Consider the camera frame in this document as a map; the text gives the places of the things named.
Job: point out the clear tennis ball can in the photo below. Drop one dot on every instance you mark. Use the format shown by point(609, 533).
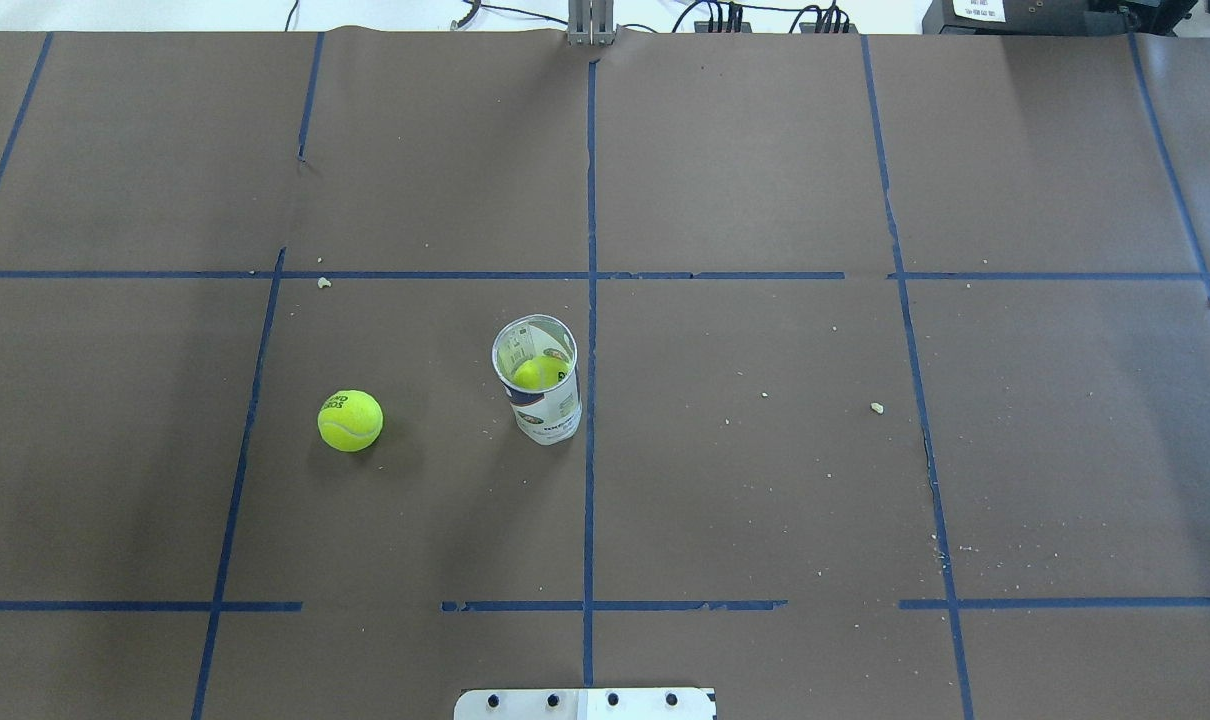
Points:
point(548, 417)

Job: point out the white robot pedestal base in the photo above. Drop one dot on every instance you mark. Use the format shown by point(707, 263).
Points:
point(588, 703)

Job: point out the yellow-green tennis ball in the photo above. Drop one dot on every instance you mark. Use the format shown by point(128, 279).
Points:
point(350, 420)

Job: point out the black power strip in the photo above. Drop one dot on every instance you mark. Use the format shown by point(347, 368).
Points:
point(734, 18)

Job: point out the aluminium frame post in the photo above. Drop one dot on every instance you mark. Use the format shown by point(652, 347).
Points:
point(591, 23)

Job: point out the tennis ball inside can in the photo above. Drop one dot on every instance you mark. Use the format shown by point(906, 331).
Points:
point(540, 373)

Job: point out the black equipment box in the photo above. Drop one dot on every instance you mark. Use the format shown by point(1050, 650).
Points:
point(1054, 18)

